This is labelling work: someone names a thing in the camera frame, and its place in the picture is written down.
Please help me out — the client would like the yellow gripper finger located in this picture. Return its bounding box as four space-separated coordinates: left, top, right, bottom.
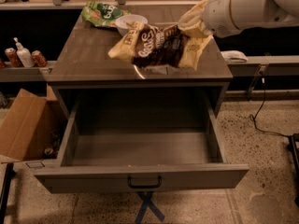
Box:
178 0 212 38

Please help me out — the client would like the brown yellow chip bag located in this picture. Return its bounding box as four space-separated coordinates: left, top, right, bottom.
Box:
108 21 211 70

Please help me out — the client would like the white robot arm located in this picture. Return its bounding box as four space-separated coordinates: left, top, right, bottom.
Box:
178 0 299 38

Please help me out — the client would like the green chip bag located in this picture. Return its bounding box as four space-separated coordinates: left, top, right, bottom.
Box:
81 1 131 28

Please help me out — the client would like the grey cabinet with counter top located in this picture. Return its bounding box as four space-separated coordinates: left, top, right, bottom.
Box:
48 19 233 114

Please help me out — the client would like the open grey top drawer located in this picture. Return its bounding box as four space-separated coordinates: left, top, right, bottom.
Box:
35 89 249 193

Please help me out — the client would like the white folded cloth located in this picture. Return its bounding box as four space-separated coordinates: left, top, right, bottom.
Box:
221 50 248 63

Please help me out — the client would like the white ceramic bowl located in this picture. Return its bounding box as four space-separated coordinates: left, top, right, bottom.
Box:
115 14 148 35

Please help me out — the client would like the grey side shelf right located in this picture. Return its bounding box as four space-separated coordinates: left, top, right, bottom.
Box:
228 56 299 77

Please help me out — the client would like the grey side shelf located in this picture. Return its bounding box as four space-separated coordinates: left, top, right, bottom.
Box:
228 56 299 77
0 61 56 82

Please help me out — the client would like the black base at right edge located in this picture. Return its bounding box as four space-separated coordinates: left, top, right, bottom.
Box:
287 133 299 207

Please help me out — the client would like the red soda can right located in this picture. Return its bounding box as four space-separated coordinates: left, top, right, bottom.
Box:
32 50 48 67

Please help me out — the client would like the red soda can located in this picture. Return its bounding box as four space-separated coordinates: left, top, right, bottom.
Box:
32 50 48 67
5 48 21 67

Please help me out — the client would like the white pump bottle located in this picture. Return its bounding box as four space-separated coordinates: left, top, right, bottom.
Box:
14 37 35 68

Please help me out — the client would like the blue tape cross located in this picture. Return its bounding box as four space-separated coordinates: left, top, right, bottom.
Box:
135 191 164 224

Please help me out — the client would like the red soda can left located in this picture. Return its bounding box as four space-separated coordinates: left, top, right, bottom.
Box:
5 48 21 67

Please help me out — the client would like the grey side shelf left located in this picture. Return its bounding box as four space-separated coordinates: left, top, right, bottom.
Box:
0 61 56 82

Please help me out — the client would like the brown cardboard box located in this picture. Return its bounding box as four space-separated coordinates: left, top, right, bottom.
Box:
0 89 66 161

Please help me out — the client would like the can inside cardboard box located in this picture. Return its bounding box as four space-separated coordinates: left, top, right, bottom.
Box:
44 147 56 159

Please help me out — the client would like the black stand at left edge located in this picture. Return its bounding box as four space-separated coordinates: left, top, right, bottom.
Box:
0 163 15 224

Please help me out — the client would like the black cable on floor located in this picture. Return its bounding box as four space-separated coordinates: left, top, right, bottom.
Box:
249 75 292 138

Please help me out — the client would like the black drawer handle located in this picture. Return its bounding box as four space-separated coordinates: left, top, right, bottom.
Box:
127 175 162 189

